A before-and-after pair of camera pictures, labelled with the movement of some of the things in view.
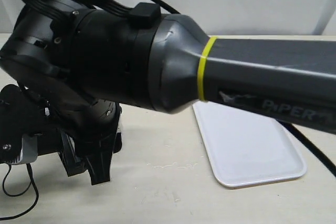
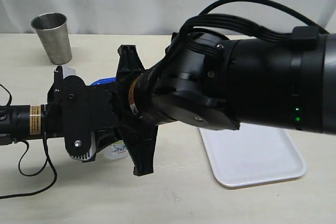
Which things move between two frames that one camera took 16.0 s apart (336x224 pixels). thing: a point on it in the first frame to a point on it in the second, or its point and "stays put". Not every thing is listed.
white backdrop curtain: [218, 3] stays put
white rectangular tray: [245, 149] stays put
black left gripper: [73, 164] to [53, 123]
